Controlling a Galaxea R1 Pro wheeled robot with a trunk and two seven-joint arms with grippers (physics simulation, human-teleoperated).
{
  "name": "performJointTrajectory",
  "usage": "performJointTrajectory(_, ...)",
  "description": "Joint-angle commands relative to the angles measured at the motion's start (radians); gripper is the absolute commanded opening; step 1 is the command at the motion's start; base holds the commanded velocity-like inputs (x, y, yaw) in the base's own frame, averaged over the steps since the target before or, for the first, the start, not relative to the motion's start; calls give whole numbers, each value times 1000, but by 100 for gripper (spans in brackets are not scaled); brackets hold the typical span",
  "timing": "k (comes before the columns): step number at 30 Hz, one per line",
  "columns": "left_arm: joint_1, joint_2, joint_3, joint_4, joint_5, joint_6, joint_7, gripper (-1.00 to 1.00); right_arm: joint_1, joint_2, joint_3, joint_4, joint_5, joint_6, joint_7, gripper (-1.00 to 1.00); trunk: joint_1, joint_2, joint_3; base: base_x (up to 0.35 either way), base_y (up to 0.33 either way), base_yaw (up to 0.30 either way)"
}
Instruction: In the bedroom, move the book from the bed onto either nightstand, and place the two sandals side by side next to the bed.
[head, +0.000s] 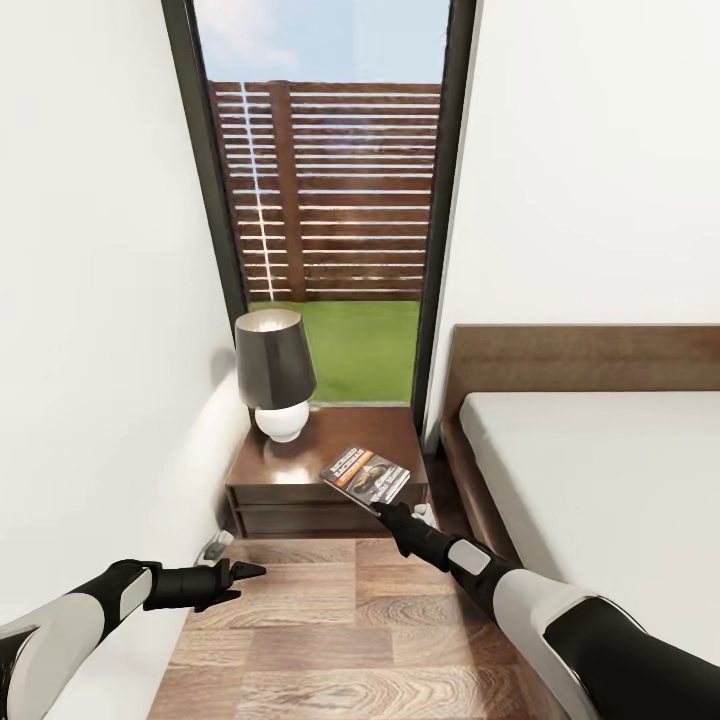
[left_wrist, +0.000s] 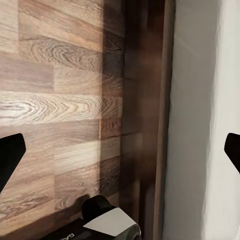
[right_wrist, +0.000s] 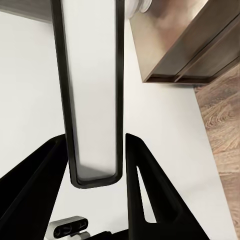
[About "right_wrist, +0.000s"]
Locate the hardback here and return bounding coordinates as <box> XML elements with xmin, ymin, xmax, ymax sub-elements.
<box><xmin>50</xmin><ymin>0</ymin><xmax>125</xmax><ymax>190</ymax></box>

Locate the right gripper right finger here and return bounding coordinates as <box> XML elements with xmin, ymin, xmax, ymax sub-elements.
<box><xmin>125</xmin><ymin>133</ymin><xmax>210</xmax><ymax>240</ymax></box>

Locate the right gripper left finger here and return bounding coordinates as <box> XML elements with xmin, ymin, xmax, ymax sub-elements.
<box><xmin>0</xmin><ymin>134</ymin><xmax>68</xmax><ymax>240</ymax></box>

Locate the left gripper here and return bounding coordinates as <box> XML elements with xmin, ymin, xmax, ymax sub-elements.
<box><xmin>84</xmin><ymin>229</ymin><xmax>129</xmax><ymax>240</ymax></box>

